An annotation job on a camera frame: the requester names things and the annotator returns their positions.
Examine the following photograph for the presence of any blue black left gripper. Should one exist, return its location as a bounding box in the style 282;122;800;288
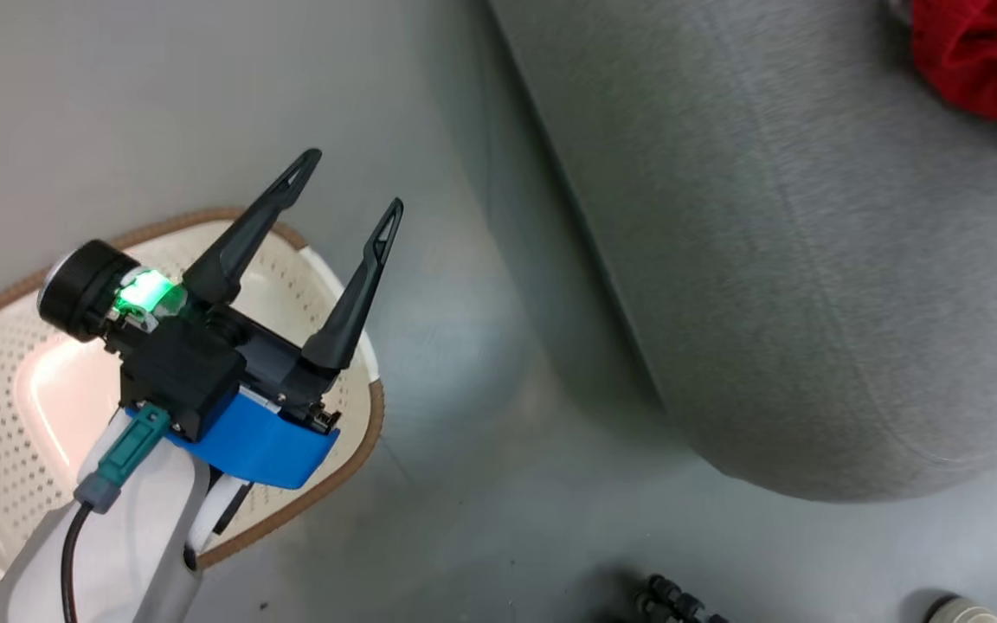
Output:
37;148;405;491

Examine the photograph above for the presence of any red garment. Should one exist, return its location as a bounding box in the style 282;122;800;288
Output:
910;0;997;137

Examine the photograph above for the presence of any grey fabric sofa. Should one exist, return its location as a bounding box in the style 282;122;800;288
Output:
488;0;997;504

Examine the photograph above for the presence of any left camera cable teal plug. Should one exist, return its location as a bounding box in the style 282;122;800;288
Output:
61;405;172;623

